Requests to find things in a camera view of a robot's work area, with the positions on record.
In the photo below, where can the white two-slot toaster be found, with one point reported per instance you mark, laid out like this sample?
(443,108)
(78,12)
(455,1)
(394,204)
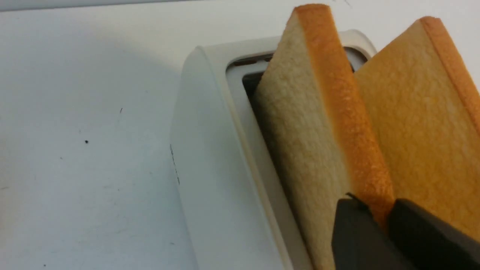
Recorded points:
(238,215)

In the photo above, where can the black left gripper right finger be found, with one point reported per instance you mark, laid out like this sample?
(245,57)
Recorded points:
(429,243)

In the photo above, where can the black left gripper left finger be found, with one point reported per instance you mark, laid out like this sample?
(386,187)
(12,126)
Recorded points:
(358,243)

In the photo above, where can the toast slice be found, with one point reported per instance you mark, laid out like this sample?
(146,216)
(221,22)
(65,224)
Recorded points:
(317,130)
(424,109)

